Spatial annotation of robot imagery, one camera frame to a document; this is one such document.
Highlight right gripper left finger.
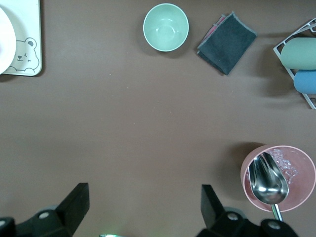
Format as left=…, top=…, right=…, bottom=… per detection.
left=55, top=182, right=90, bottom=234

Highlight dark grey folded cloth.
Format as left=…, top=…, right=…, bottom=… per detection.
left=197, top=11, right=257, bottom=76

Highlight blue cup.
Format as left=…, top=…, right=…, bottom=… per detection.
left=293, top=69, right=316, bottom=95

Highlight pink bowl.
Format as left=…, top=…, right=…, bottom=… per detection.
left=240, top=144, right=316, bottom=213

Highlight white wire rack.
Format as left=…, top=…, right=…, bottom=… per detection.
left=273, top=17, right=316, bottom=110

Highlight pink folded cloth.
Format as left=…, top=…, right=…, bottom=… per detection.
left=207, top=14, right=227, bottom=38

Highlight cream tray with bear print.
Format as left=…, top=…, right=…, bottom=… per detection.
left=0, top=0, right=42, bottom=77

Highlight pale green cup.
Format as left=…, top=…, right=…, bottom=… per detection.
left=281, top=37, right=316, bottom=70

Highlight pale green bowl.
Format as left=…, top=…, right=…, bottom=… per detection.
left=143, top=2, right=190, bottom=52

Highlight clear ice pieces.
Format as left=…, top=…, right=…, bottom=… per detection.
left=269, top=148, right=298, bottom=185

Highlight white round plate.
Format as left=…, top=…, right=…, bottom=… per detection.
left=0, top=6, right=17, bottom=75

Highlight metal scoop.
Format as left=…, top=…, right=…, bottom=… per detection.
left=248, top=152, right=289, bottom=222

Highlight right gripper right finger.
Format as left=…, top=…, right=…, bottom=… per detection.
left=201, top=184, right=224, bottom=229

